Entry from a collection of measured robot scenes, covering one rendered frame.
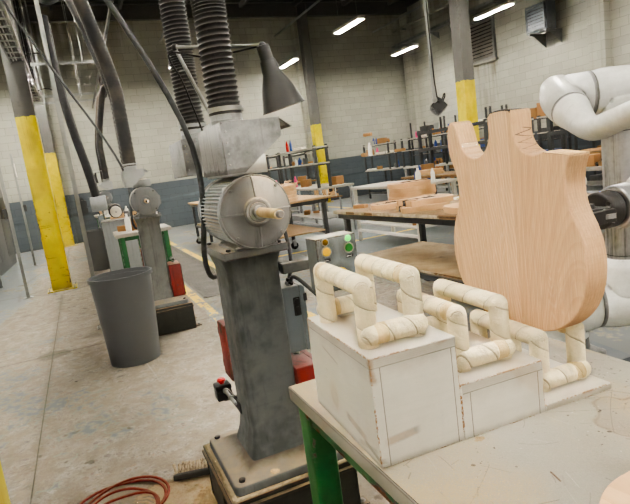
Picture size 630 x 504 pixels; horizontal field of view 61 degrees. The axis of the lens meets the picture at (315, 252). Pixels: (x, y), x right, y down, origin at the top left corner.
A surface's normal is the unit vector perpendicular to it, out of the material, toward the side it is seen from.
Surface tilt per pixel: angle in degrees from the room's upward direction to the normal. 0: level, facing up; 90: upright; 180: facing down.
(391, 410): 90
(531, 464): 0
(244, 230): 95
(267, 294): 90
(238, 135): 90
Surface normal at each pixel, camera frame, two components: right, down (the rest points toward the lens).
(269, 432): 0.38, -0.05
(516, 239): -0.93, 0.18
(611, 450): -0.14, -0.98
